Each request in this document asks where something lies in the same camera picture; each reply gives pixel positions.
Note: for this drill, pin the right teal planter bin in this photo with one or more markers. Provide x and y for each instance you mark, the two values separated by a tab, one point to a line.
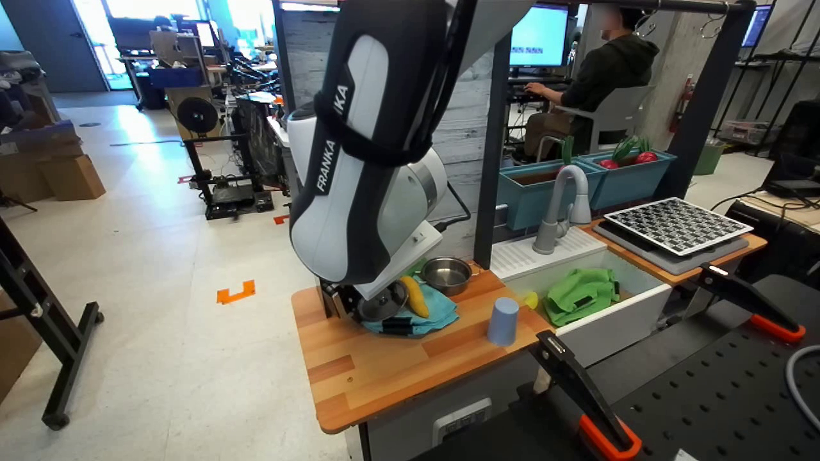
624	186

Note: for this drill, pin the left teal planter bin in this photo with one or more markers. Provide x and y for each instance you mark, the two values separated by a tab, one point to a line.
526	190

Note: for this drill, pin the black orange clamp near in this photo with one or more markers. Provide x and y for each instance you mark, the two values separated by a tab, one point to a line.
597	424

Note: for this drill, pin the wooden countertop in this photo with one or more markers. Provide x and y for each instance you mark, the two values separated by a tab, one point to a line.
356	375

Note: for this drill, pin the cardboard box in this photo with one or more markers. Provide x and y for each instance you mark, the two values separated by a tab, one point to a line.
46	164

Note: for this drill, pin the checkerboard calibration board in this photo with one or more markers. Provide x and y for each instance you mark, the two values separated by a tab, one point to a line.
676	227

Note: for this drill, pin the computer monitor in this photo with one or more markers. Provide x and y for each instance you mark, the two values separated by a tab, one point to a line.
538	37

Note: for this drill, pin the black orange clamp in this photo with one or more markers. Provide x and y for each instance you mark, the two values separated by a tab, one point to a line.
761	314
597	424

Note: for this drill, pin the yellow banana toy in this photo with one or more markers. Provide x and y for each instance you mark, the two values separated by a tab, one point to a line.
532	300

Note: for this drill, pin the black floor stand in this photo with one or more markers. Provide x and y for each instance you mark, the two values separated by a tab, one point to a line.
40	306

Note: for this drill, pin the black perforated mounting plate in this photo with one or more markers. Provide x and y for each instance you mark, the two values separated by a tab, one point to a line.
705	387

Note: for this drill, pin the seated person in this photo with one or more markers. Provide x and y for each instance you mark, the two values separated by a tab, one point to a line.
624	60

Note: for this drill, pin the white toy sink unit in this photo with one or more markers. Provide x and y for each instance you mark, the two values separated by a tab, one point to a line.
601	334

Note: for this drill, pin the green cloth in sink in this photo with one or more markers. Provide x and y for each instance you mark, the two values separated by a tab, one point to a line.
579	293

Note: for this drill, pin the black vertical post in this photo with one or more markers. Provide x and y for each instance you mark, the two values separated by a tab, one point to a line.
494	147

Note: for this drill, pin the black spool stand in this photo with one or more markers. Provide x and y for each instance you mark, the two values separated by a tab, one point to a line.
219	177

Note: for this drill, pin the left plush radish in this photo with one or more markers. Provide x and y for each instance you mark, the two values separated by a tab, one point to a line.
627	151

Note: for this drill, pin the teal cloth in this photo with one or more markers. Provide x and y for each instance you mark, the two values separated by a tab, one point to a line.
441	314

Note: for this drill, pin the grey toy faucet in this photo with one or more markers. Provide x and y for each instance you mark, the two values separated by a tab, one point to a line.
554	227

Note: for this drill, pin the blue plastic cup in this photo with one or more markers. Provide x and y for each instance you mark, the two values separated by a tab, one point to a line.
504	321

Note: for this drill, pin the silver metal pot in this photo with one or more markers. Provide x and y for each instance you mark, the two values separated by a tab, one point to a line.
447	275

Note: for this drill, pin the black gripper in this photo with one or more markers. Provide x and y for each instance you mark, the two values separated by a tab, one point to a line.
341	300

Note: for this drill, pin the black orange clamp far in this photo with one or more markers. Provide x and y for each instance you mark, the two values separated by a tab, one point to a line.
761	314

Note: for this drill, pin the teal planter bin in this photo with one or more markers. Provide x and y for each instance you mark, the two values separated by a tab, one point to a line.
624	186
526	190

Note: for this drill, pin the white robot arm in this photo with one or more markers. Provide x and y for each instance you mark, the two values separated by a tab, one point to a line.
367	169

